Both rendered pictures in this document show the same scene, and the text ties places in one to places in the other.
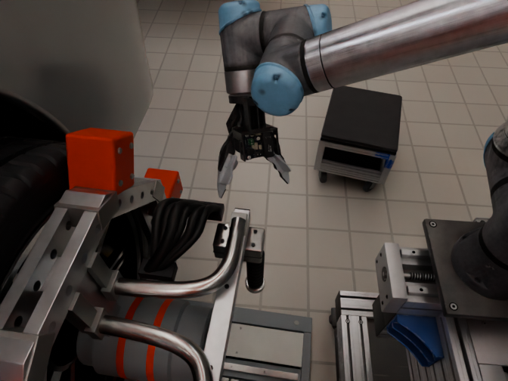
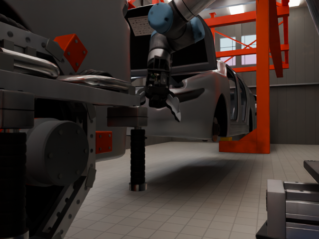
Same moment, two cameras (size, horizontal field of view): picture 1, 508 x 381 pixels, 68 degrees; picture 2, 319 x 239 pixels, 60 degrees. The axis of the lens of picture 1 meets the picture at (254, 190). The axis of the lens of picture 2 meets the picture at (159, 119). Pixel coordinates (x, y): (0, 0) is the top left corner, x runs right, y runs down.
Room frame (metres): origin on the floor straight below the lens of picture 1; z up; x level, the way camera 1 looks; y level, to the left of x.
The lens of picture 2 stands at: (-0.29, -0.25, 0.90)
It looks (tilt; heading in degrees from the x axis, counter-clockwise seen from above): 1 degrees up; 17
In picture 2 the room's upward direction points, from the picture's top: straight up
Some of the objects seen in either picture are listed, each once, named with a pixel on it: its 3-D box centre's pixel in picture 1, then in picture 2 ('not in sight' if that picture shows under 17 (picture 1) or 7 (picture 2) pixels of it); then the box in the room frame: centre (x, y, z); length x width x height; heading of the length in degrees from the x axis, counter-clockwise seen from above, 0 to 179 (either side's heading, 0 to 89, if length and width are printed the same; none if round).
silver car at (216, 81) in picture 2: not in sight; (192, 95); (5.05, 0.67, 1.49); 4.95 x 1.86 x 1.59; 172
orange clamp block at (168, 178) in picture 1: (161, 193); (95, 142); (0.52, 0.21, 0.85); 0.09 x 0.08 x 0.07; 172
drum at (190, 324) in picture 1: (151, 337); (31, 151); (0.20, 0.18, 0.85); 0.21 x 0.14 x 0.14; 82
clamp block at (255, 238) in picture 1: (239, 243); (127, 116); (0.35, 0.03, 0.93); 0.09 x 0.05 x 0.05; 82
